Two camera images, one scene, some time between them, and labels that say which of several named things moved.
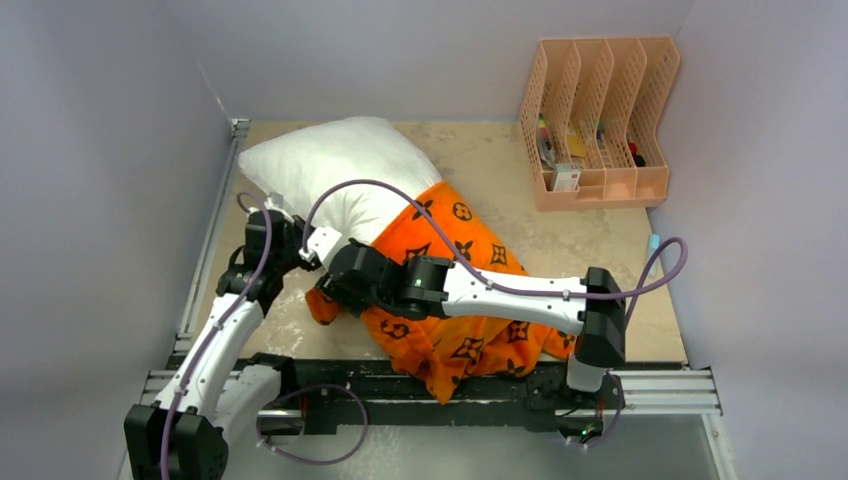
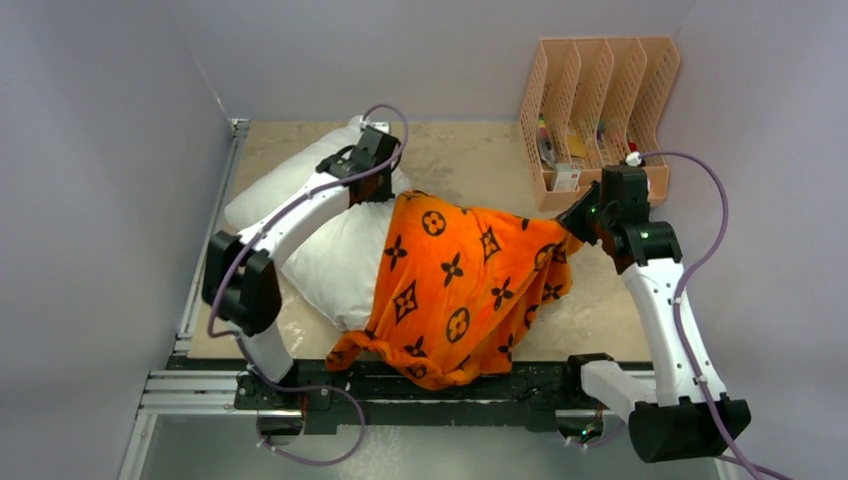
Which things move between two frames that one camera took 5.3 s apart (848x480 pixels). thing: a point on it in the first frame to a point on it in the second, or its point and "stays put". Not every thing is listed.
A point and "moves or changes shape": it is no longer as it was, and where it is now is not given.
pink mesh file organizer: x=590 y=121 stays put
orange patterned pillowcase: x=453 y=353 moves or changes shape
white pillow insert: x=351 y=176 moves or changes shape
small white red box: x=567 y=176 stays put
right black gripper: x=344 y=298 to x=573 y=220
